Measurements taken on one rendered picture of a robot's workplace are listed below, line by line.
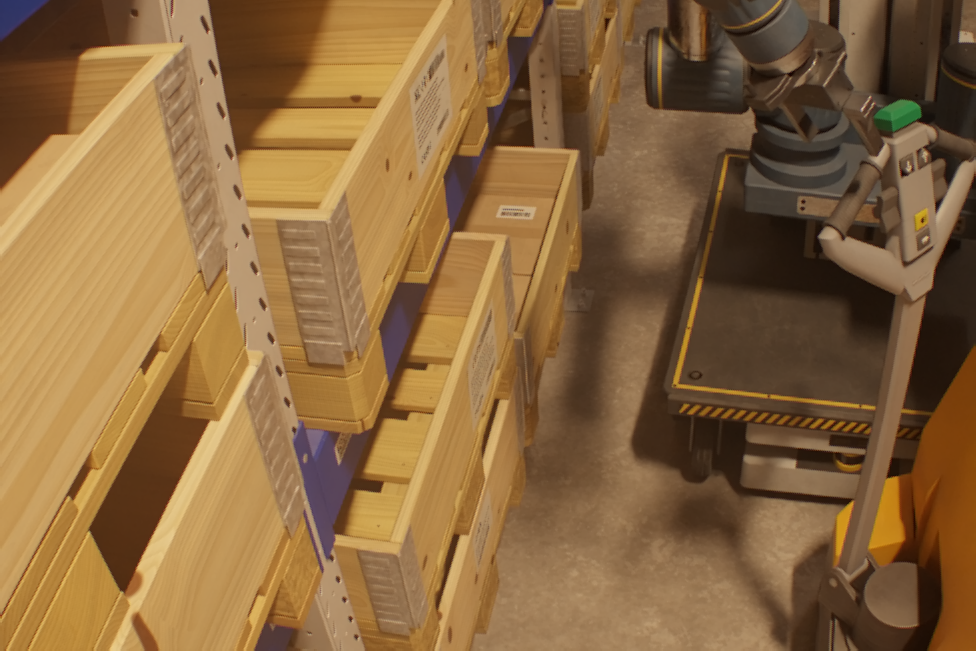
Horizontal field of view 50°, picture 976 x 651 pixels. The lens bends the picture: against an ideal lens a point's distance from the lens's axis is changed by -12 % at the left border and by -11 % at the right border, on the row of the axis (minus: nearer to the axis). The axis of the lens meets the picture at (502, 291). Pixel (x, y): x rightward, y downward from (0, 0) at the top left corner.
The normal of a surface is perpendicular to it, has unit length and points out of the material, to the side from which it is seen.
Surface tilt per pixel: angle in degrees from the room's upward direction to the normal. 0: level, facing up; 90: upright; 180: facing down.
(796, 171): 23
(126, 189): 90
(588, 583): 0
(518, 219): 0
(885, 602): 0
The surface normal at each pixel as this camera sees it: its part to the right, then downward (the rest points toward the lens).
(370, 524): -0.07, -0.80
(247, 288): 0.98, 0.07
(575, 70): -0.21, 0.60
